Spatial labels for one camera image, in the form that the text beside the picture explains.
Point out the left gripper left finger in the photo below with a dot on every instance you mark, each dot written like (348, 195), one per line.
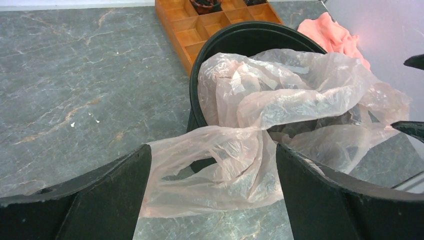
(102, 204)

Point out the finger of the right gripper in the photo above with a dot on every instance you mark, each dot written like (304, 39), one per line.
(416, 61)
(414, 129)

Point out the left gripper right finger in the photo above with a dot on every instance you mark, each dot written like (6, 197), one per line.
(326, 204)

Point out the pink translucent trash bag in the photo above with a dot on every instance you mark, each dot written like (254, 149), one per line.
(328, 106)

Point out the black plastic trash bin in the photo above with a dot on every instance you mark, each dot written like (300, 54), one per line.
(246, 38)

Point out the salmon pink cloth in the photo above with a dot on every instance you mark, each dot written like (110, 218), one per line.
(332, 37)

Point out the black bag roll right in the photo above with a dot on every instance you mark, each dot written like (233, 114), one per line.
(254, 2)

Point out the black bag roll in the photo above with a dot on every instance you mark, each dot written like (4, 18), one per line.
(203, 7)
(254, 2)

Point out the orange compartment tray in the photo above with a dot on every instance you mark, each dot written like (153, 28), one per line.
(188, 31)

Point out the black bag roll left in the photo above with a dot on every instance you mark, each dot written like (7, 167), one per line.
(203, 7)

